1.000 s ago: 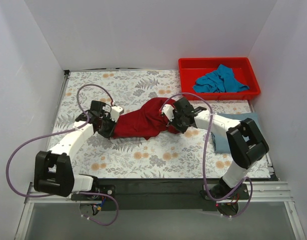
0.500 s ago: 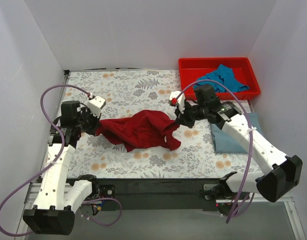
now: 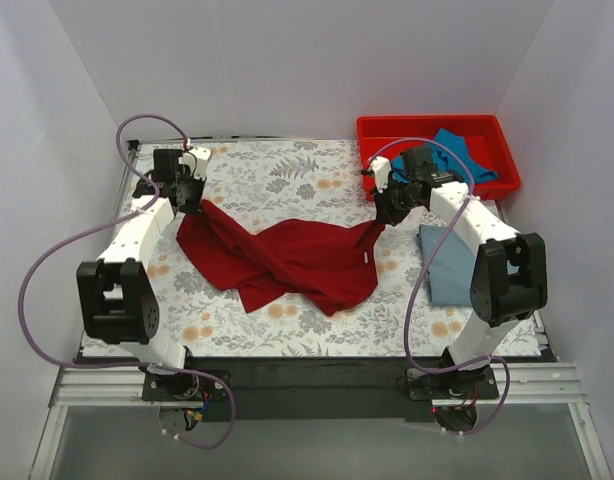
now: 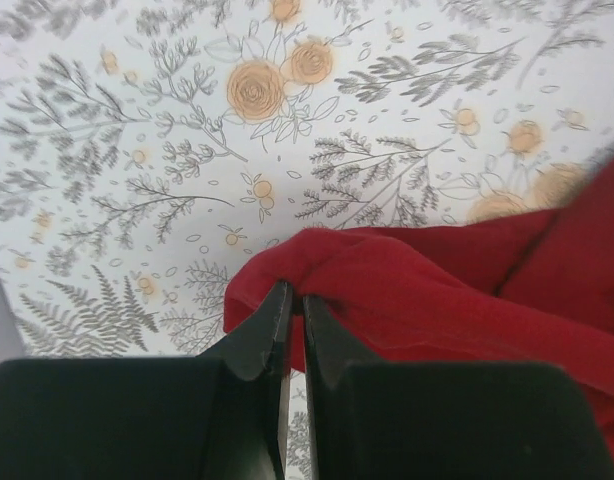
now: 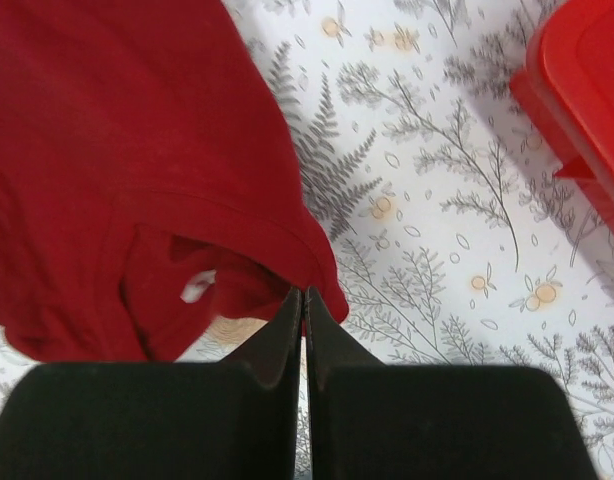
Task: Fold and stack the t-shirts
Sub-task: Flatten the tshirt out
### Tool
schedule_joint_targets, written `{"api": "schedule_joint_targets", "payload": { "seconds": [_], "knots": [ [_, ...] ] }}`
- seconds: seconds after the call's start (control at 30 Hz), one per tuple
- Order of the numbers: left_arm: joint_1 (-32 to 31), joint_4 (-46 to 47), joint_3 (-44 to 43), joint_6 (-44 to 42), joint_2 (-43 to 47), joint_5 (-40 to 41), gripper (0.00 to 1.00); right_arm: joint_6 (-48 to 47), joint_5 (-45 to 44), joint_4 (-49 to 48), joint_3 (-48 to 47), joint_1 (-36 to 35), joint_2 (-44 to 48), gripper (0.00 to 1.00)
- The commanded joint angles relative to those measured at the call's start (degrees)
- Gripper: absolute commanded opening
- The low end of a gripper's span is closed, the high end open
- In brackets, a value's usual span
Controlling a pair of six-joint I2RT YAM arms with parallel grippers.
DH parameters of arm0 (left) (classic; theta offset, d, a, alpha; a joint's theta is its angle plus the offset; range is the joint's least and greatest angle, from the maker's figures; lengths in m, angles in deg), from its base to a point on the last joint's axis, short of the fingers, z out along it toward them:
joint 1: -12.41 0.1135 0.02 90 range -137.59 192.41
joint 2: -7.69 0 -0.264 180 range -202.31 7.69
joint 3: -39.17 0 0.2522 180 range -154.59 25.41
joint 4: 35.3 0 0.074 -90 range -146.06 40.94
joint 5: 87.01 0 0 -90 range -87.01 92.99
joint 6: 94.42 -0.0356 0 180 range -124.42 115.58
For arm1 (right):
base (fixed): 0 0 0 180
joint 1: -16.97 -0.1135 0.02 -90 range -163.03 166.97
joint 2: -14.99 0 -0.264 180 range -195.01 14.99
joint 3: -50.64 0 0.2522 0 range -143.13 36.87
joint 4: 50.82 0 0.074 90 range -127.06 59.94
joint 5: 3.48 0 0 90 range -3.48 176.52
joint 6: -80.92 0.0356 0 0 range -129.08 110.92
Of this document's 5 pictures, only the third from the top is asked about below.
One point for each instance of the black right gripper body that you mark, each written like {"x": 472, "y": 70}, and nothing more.
{"x": 385, "y": 211}

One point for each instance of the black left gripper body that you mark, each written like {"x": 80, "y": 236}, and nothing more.
{"x": 188, "y": 198}

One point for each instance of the red t shirt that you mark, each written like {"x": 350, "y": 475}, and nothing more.
{"x": 331, "y": 266}

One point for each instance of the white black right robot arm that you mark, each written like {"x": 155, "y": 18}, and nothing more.
{"x": 509, "y": 280}

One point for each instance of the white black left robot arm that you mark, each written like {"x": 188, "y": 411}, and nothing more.
{"x": 118, "y": 304}

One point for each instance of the floral patterned table mat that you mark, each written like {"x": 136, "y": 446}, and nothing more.
{"x": 260, "y": 183}

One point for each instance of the red plastic bin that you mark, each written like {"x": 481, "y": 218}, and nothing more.
{"x": 482, "y": 135}

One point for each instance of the teal crumpled t shirt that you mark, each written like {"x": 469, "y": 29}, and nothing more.
{"x": 457, "y": 144}

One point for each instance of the folded grey-blue t shirt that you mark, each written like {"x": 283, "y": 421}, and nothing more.
{"x": 450, "y": 273}

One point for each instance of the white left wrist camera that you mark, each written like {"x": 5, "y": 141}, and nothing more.
{"x": 197, "y": 159}

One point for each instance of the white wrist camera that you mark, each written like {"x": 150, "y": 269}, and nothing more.
{"x": 380, "y": 169}
{"x": 197, "y": 159}

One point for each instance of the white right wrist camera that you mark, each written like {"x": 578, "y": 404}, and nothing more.
{"x": 380, "y": 169}

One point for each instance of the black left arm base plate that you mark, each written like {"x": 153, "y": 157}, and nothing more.
{"x": 180, "y": 387}

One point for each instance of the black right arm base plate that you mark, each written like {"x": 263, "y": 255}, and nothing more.
{"x": 478, "y": 384}

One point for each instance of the aluminium frame rail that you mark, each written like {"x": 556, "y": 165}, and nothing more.
{"x": 551, "y": 383}

